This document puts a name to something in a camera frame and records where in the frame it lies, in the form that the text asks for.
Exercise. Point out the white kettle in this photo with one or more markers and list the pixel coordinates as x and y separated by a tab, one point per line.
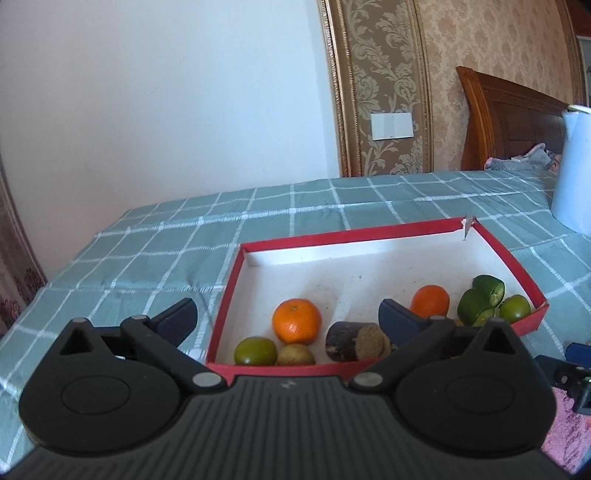
575	175

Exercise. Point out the large orange tangerine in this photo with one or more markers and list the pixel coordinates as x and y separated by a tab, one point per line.
297	321

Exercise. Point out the green cucumber piece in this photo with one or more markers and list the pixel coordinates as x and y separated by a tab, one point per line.
489	286
473	307

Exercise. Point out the teal plaid blanket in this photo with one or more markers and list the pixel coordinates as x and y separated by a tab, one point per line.
138	258

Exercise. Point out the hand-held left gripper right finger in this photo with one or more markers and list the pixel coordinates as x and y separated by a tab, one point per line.
399	321

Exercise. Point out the pink towel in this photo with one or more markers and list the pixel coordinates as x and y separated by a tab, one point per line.
568	429

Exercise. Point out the brown longan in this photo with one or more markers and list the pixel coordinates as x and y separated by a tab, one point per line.
295	355

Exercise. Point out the gold wall moulding frame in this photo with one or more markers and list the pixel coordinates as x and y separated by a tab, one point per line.
340	92

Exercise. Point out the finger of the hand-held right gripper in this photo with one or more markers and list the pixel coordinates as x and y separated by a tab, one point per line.
579	354
547	367

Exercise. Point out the small orange tangerine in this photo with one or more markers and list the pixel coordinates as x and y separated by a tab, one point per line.
429	300

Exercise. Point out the white wall switch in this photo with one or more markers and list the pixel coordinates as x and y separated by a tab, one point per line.
391	126

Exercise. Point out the green tomato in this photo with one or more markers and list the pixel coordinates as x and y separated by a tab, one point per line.
514	308
255	351

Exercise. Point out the pink grey cloth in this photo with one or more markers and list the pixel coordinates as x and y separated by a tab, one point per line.
538	157

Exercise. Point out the red cardboard box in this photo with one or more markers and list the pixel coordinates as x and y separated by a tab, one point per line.
346	277

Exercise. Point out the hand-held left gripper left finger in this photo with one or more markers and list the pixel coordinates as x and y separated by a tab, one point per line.
178	319

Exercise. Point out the wooden headboard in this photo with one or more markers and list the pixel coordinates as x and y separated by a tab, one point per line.
508	124

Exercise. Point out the dark sugarcane piece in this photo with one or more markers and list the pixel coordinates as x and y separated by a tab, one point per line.
344	341

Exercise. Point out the patterned brown curtain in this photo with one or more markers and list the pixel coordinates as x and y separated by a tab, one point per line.
18	277

